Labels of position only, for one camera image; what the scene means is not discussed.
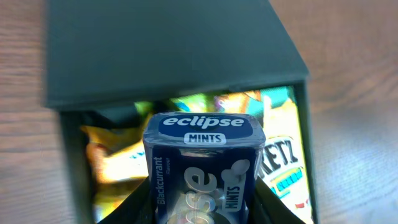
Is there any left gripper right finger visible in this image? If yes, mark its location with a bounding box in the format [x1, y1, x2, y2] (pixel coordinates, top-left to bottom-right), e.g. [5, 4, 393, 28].
[251, 179, 304, 224]

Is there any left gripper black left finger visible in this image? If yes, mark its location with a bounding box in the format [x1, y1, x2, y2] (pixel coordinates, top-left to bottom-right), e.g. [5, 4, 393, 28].
[99, 177, 154, 224]

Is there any green Pretz snack box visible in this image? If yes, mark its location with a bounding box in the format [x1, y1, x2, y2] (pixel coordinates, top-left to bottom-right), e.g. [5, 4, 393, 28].
[214, 86, 314, 224]

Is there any small orange snack packet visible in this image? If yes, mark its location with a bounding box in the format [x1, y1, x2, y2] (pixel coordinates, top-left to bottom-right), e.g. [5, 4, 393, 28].
[81, 126, 148, 184]

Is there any blue Eclipse gum pack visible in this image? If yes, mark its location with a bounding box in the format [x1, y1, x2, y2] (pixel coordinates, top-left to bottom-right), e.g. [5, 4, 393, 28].
[143, 112, 266, 224]

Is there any black gift box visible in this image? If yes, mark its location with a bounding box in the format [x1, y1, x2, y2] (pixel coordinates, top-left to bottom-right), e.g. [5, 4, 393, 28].
[42, 0, 318, 223]

